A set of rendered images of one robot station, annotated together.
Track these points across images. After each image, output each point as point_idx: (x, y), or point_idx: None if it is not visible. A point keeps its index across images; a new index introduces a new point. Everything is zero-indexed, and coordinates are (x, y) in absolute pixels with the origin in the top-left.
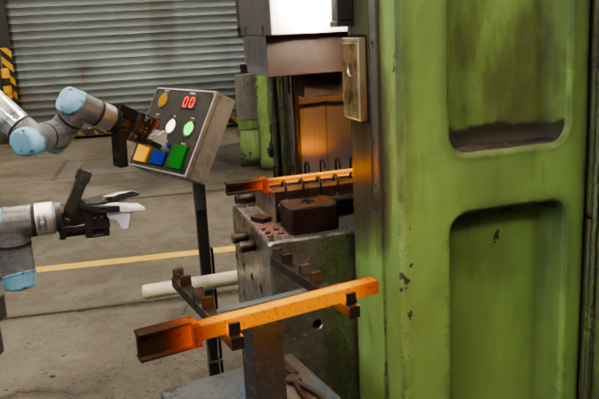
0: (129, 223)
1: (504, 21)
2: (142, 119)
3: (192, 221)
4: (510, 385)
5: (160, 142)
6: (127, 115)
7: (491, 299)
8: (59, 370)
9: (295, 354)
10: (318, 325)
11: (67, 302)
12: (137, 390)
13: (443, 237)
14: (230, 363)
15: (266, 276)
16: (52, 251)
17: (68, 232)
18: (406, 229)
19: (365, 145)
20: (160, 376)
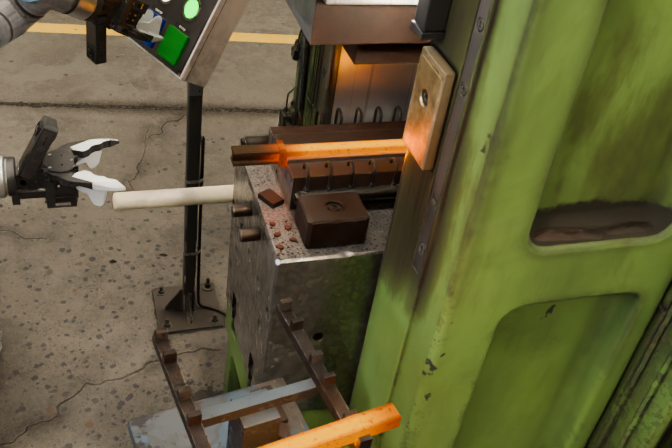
0: (104, 201)
1: (648, 88)
2: (129, 6)
3: None
4: (516, 432)
5: (152, 31)
6: None
7: (523, 365)
8: (7, 198)
9: (287, 362)
10: (319, 336)
11: (18, 88)
12: (98, 244)
13: (488, 329)
14: (208, 223)
15: (267, 285)
16: None
17: (23, 197)
18: (448, 323)
19: (421, 191)
20: (125, 227)
